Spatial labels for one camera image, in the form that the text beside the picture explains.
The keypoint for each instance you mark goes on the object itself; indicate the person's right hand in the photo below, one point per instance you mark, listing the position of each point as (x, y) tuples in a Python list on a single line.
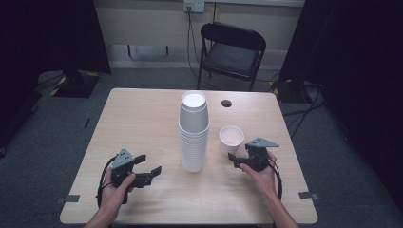
[(264, 180)]

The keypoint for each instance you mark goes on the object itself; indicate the black round table grommet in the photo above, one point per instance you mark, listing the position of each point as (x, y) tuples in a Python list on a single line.
[(226, 103)]

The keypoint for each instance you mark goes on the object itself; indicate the single white paper cup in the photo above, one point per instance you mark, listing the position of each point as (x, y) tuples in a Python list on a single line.
[(231, 137)]

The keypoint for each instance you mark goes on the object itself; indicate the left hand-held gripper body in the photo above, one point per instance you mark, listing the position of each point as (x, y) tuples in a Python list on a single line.
[(124, 175)]

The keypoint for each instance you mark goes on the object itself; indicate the person's left hand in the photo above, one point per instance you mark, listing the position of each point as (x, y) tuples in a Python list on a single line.
[(112, 196)]

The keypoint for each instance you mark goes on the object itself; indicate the small black floor strip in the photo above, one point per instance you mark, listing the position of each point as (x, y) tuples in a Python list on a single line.
[(87, 123)]

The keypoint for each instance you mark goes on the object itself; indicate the stack of white paper cups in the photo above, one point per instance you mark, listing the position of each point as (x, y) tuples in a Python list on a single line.
[(194, 139)]

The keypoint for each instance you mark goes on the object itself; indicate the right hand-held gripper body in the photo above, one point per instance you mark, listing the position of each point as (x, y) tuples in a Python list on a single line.
[(258, 160)]

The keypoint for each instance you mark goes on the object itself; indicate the black folding chair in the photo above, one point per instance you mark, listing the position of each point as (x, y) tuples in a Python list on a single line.
[(233, 55)]

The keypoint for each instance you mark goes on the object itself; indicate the black curtain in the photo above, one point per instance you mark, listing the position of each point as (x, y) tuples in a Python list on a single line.
[(47, 47), (358, 63)]

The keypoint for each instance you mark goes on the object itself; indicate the grey tape strip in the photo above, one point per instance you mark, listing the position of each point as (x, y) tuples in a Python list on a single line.
[(309, 195), (71, 199)]

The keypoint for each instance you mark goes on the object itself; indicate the white wall socket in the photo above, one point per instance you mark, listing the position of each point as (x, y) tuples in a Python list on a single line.
[(194, 5)]

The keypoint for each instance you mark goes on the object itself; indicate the black stand base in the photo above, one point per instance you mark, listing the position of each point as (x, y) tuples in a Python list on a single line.
[(290, 91), (77, 85)]

